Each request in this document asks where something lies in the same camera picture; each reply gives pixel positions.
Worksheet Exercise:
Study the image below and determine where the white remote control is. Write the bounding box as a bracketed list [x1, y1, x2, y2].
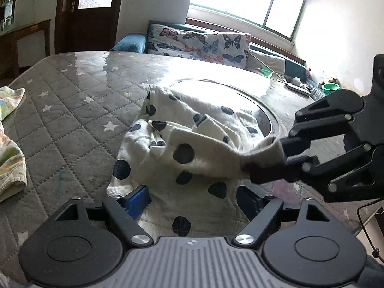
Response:
[286, 83, 311, 96]

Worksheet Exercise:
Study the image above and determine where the butterfly print pillow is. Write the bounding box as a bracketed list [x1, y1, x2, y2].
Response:
[146, 24, 251, 70]

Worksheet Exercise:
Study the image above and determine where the dark wooden door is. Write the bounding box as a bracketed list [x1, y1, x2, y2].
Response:
[55, 0, 122, 54]

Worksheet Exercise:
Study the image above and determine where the dark wooden cabinet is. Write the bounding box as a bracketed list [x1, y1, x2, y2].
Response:
[1, 0, 57, 79]

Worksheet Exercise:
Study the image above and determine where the black cable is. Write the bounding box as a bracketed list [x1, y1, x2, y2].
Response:
[357, 197, 384, 258]

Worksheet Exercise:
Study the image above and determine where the blue sofa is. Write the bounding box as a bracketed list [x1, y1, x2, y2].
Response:
[111, 18, 324, 96]

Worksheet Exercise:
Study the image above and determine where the pastel floral cloth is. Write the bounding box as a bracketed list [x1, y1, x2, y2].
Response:
[0, 86, 27, 202]

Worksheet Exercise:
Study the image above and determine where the green bowl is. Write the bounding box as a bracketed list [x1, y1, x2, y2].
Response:
[322, 83, 340, 95]

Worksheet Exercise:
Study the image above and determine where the grey quilted star mattress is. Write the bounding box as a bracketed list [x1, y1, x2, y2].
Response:
[0, 51, 370, 286]

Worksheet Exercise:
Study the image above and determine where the white navy polka dot garment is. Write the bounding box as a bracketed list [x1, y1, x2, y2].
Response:
[106, 86, 284, 237]

